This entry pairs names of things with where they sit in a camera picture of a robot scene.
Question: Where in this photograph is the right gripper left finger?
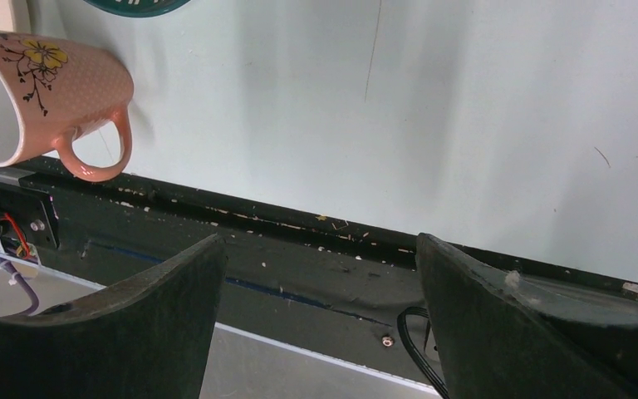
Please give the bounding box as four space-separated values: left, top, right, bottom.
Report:
0 234 227 398

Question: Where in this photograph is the pink ceramic mug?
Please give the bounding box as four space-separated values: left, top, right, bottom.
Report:
0 31 134 182

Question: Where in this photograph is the black cable at base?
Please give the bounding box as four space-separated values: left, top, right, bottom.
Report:
395 306 451 399

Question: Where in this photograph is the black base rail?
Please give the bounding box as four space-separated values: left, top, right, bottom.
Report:
0 159 638 398

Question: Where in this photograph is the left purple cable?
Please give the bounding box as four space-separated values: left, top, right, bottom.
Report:
0 239 42 318

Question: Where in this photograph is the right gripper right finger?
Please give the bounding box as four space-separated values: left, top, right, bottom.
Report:
416 234 638 398

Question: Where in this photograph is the patterned rim white plate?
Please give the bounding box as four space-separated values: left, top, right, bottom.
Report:
85 0 189 18

